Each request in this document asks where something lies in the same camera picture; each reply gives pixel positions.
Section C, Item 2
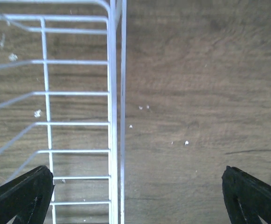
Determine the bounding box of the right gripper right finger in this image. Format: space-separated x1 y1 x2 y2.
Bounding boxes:
221 166 271 224

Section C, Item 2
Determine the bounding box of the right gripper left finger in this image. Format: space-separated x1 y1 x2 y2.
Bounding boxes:
0 166 55 224

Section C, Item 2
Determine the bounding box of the white wire dish rack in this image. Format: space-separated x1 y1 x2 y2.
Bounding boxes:
0 0 127 224

